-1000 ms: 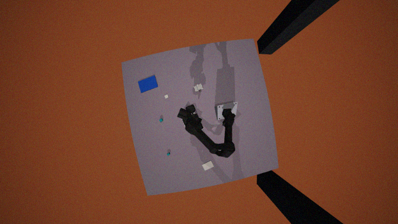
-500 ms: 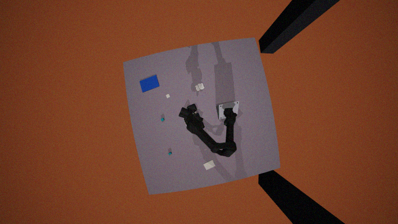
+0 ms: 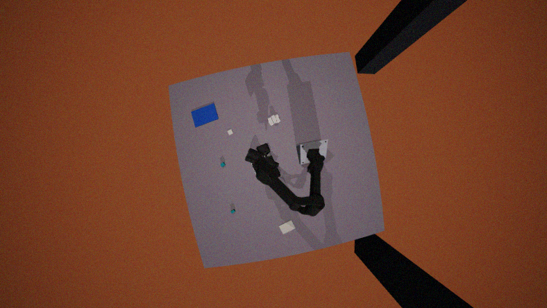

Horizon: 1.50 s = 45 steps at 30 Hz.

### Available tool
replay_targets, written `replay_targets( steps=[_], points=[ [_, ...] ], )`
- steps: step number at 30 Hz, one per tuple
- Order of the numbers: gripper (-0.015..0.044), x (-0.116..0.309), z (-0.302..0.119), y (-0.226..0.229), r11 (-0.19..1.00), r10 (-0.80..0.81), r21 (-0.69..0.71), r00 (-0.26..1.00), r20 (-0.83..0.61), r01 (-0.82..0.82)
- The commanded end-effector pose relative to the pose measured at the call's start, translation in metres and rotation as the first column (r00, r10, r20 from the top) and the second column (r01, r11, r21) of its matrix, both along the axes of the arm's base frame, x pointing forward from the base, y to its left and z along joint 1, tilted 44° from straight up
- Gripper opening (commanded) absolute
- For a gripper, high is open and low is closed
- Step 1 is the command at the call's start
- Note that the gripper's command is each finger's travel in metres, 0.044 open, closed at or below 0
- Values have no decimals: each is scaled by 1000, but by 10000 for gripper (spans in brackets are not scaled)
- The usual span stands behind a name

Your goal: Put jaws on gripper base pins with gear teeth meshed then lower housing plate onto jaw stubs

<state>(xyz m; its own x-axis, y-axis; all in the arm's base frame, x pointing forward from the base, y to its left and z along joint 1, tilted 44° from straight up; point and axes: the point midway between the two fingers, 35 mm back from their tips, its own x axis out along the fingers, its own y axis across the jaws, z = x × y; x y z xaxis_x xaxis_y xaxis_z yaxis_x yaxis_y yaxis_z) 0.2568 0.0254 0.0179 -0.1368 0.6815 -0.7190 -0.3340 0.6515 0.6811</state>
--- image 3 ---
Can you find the blue flat plate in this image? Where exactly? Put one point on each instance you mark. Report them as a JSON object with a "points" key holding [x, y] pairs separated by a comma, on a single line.
{"points": [[204, 115]]}

